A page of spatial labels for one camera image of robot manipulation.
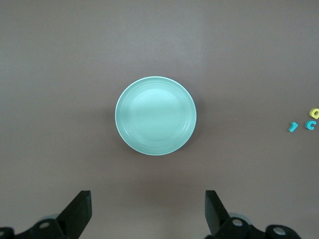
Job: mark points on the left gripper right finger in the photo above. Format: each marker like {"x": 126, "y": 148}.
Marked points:
{"x": 214, "y": 214}

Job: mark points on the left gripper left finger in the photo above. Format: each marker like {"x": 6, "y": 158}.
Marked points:
{"x": 79, "y": 211}

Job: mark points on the teal letter r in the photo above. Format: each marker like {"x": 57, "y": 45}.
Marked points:
{"x": 292, "y": 128}

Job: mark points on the teal letter c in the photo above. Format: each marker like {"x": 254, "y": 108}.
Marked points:
{"x": 307, "y": 125}

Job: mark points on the yellow letter a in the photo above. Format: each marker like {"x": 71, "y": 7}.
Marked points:
{"x": 311, "y": 113}

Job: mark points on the green plate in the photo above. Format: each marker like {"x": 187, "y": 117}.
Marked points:
{"x": 155, "y": 117}

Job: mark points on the brown table cover sheet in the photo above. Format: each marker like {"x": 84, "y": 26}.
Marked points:
{"x": 49, "y": 49}

